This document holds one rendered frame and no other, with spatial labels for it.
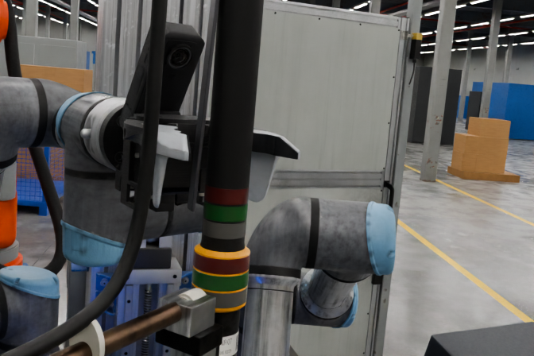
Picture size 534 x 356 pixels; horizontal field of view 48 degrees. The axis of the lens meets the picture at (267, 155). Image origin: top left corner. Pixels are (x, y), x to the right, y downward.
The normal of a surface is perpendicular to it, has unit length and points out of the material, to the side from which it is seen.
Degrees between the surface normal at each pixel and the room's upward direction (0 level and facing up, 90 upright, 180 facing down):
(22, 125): 105
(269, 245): 69
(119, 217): 86
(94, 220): 90
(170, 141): 42
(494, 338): 15
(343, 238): 80
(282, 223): 57
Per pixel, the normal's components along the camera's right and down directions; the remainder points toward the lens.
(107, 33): 0.31, 0.15
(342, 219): 0.04, -0.53
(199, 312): 0.86, 0.14
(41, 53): 0.11, 0.14
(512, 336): 0.18, -0.92
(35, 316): 0.66, 0.16
